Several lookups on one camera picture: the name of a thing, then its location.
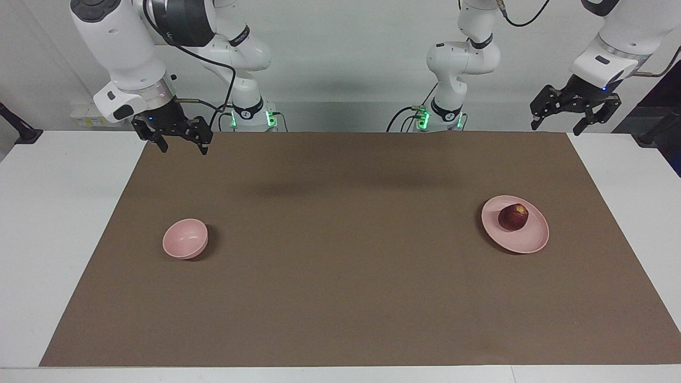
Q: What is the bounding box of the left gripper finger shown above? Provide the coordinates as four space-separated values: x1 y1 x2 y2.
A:
530 85 566 131
573 94 622 136

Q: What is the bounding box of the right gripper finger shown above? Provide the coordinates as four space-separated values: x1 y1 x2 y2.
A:
132 117 170 154
184 116 213 156

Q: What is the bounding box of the dark red apple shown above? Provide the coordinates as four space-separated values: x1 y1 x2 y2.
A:
498 203 529 232

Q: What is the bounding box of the pink bowl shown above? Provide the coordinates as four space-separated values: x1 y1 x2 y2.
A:
162 218 209 260

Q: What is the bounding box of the pink plate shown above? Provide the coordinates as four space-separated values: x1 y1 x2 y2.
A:
481 195 550 255

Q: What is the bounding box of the black clamp stand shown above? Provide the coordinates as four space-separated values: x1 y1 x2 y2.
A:
632 114 681 148
0 102 44 145

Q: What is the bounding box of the brown table mat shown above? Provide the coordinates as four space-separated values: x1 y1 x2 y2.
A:
39 131 681 368

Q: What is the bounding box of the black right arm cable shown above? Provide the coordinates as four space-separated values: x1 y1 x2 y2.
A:
141 0 237 131

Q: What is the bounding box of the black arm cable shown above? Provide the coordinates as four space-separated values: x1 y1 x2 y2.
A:
497 0 681 78
141 0 237 131

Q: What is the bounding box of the white wall power strip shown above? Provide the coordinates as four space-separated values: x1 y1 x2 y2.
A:
71 104 134 129

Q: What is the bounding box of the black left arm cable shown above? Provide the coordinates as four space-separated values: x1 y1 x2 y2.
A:
497 0 681 78

